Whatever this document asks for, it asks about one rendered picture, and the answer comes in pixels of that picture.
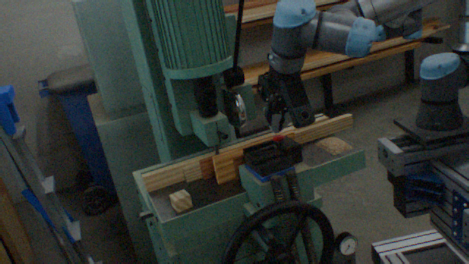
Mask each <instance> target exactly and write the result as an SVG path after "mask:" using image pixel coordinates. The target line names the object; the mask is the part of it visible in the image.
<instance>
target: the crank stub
mask: <svg viewBox="0 0 469 264"><path fill-rule="evenodd" d="M256 230H257V232H258V234H259V237H260V238H261V239H262V240H263V241H264V242H265V244H266V245H268V246H272V245H274V244H275V242H276V237H275V236H274V235H273V233H272V232H270V231H269V230H268V229H266V228H265V227H263V226H262V225H259V226H258V227H257V229H256Z"/></svg>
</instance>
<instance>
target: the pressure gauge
mask: <svg viewBox="0 0 469 264"><path fill-rule="evenodd" d="M348 245H350V247H349V248H348ZM357 246H358V239H357V238H356V237H354V236H353V235H351V234H350V233H349V232H343V233H341V234H340V235H339V236H338V237H336V240H335V248H336V249H337V250H338V251H339V252H341V254H342V256H344V257H345V256H348V255H350V254H352V253H353V252H354V251H355V250H356V249H357ZM347 248H348V249H347Z"/></svg>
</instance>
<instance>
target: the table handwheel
mask: <svg viewBox="0 0 469 264"><path fill-rule="evenodd" d="M285 213H300V216H299V218H298V220H297V221H296V223H295V226H294V227H293V229H292V231H291V233H290V234H289V236H288V238H287V240H286V242H285V244H282V243H275V244H274V245H272V246H268V245H266V244H265V242H264V241H263V240H262V239H261V238H260V237H259V234H258V232H257V230H256V229H257V227H258V226H259V225H260V224H262V223H264V222H265V221H267V220H269V219H271V218H273V217H275V216H279V215H281V214H285ZM308 217H310V218H312V219H313V220H315V221H316V223H317V225H318V227H319V229H320V231H321V233H322V242H323V244H322V254H321V258H320V261H319V263H318V264H331V263H332V261H333V256H334V252H335V235H334V231H333V228H332V225H331V223H330V221H329V219H328V217H327V216H326V215H325V214H324V213H323V212H322V211H321V210H320V209H319V208H317V207H315V206H313V205H311V204H309V203H307V202H301V201H296V200H288V201H283V202H277V203H274V204H272V205H268V206H266V207H264V208H260V209H259V210H258V211H257V212H255V213H253V214H252V215H250V216H249V217H248V218H246V219H245V220H244V221H243V223H242V224H241V225H240V226H239V227H238V228H237V229H236V230H235V231H234V233H233V235H232V236H231V238H230V239H229V240H228V244H227V245H226V248H225V250H224V253H223V257H222V260H221V264H234V261H235V258H236V255H237V252H238V250H239V248H240V247H241V245H242V244H243V242H244V240H245V239H246V238H247V237H248V236H251V237H252V238H253V239H254V240H255V241H256V243H257V244H258V246H259V248H260V249H261V250H262V251H263V252H264V253H265V259H264V260H260V261H258V262H256V263H252V264H295V263H296V259H295V256H294V254H293V253H291V251H290V249H291V247H292V245H293V243H294V241H295V239H296V237H297V236H298V233H299V232H300V230H301V228H302V226H303V225H304V223H305V221H306V219H307V218H308Z"/></svg>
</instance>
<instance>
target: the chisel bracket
mask: <svg viewBox="0 0 469 264"><path fill-rule="evenodd" d="M190 117H191V122H192V126H193V132H194V133H195V134H196V135H197V136H198V137H199V138H200V139H201V140H202V141H203V142H204V143H205V144H206V145H207V146H208V147H213V146H216V145H218V144H222V143H224V142H228V141H231V140H232V138H231V134H230V130H229V121H228V117H227V116H225V115H224V114H222V113H221V112H220V111H218V114H217V115H215V116H213V117H200V114H199V110H198V109H197V110H193V111H190ZM217 131H221V132H227V133H228V139H227V140H223V139H222V138H221V136H220V135H218V134H217Z"/></svg>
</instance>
